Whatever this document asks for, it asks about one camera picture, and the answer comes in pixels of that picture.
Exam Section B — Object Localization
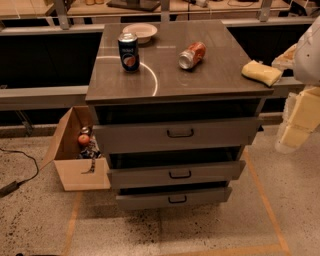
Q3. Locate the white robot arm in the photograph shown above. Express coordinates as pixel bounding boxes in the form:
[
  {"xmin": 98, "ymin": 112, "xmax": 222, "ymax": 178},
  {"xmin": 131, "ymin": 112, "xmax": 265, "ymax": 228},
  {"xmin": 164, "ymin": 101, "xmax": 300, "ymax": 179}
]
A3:
[{"xmin": 272, "ymin": 17, "xmax": 320, "ymax": 154}]

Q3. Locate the blue soda can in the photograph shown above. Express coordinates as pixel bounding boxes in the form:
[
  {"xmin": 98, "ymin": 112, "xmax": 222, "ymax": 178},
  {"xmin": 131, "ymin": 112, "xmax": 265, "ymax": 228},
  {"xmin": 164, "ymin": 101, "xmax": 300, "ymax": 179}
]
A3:
[{"xmin": 118, "ymin": 32, "xmax": 140, "ymax": 72}]

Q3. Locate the yellow sponge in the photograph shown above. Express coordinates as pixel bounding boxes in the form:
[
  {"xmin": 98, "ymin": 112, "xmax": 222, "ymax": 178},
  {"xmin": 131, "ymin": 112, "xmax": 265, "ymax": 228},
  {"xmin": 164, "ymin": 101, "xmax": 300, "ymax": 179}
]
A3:
[{"xmin": 241, "ymin": 60, "xmax": 282, "ymax": 87}]

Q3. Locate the orange soda can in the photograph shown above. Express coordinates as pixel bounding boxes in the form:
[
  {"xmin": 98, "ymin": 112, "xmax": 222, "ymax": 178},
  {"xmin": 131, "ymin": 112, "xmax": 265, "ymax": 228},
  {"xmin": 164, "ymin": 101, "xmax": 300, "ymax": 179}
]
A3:
[{"xmin": 178, "ymin": 42, "xmax": 206, "ymax": 70}]

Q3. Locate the grey bottom drawer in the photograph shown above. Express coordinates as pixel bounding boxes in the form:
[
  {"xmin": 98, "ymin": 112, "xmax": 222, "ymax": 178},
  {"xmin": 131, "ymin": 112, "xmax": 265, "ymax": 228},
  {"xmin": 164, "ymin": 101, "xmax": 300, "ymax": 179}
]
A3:
[{"xmin": 116, "ymin": 187, "xmax": 232, "ymax": 210}]

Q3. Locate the white bowl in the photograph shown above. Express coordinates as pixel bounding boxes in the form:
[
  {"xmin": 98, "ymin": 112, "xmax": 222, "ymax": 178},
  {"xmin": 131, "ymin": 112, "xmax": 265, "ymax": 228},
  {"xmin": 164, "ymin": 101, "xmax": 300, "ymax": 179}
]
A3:
[{"xmin": 122, "ymin": 23, "xmax": 158, "ymax": 44}]

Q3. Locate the red apple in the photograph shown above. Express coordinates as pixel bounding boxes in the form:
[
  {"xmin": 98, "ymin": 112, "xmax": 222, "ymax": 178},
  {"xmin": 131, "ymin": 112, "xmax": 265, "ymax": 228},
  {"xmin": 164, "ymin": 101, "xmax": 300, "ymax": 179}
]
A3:
[{"xmin": 78, "ymin": 134, "xmax": 90, "ymax": 146}]

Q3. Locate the black power cable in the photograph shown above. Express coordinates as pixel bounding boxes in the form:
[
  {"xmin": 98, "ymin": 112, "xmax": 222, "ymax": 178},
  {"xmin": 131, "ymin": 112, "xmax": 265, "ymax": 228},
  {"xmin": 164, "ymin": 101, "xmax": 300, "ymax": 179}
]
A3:
[{"xmin": 0, "ymin": 147, "xmax": 40, "ymax": 198}]

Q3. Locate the grey drawer cabinet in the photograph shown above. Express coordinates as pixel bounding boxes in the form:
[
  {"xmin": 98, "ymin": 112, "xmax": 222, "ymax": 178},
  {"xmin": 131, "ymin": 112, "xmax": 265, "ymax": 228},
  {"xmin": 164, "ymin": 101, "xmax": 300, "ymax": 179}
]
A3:
[{"xmin": 86, "ymin": 20, "xmax": 272, "ymax": 197}]

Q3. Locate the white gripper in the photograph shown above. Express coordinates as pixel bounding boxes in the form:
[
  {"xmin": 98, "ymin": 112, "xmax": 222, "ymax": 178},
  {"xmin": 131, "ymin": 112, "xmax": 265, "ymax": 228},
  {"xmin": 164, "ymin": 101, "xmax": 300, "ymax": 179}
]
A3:
[{"xmin": 275, "ymin": 86, "xmax": 320, "ymax": 154}]

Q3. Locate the grey top drawer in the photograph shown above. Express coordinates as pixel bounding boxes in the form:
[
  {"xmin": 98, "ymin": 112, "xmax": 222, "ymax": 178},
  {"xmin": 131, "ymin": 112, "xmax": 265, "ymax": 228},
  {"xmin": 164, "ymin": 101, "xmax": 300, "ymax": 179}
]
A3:
[{"xmin": 94, "ymin": 118, "xmax": 259, "ymax": 154}]

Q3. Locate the grey drawer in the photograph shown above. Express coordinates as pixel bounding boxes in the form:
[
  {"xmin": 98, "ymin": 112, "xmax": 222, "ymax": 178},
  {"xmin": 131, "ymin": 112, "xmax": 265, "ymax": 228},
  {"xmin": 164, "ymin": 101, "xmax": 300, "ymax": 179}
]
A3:
[
  {"xmin": 108, "ymin": 160, "xmax": 246, "ymax": 189},
  {"xmin": 116, "ymin": 187, "xmax": 232, "ymax": 210},
  {"xmin": 94, "ymin": 118, "xmax": 259, "ymax": 154}
]

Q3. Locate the crumpled blue snack bag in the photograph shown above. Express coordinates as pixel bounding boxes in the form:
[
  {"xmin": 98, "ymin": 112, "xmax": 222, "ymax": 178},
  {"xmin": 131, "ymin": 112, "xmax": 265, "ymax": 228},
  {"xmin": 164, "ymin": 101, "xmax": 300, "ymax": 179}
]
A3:
[{"xmin": 78, "ymin": 137, "xmax": 101, "ymax": 159}]

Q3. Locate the cardboard box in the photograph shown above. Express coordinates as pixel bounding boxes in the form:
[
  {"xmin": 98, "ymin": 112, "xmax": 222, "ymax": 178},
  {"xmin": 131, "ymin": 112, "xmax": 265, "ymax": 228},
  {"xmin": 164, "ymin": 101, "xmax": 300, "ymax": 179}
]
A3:
[{"xmin": 41, "ymin": 106, "xmax": 110, "ymax": 191}]

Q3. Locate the grey middle drawer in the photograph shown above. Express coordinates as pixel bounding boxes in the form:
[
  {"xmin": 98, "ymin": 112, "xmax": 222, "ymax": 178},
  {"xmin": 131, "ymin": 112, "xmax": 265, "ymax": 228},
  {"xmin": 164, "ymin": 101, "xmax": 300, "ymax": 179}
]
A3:
[{"xmin": 108, "ymin": 160, "xmax": 246, "ymax": 189}]

